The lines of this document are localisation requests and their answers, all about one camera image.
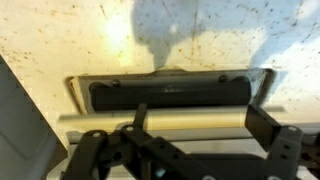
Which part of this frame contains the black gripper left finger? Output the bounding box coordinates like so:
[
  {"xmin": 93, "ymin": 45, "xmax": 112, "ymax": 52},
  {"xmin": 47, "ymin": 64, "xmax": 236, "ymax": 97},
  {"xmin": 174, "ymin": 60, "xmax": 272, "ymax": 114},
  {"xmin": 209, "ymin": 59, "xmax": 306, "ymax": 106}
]
[{"xmin": 133, "ymin": 104, "xmax": 147, "ymax": 128}]

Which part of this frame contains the grey lint filter object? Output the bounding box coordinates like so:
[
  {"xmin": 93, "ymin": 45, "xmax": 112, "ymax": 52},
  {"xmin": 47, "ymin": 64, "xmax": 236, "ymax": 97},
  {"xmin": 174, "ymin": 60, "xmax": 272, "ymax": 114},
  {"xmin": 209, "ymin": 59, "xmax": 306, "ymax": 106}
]
[{"xmin": 89, "ymin": 77, "xmax": 251, "ymax": 112}]

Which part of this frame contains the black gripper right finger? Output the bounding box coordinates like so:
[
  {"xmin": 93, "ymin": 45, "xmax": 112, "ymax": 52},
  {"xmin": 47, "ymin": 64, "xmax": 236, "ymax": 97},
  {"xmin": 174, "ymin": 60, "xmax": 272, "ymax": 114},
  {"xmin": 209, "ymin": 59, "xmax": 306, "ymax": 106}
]
[{"xmin": 245, "ymin": 104, "xmax": 281, "ymax": 151}]

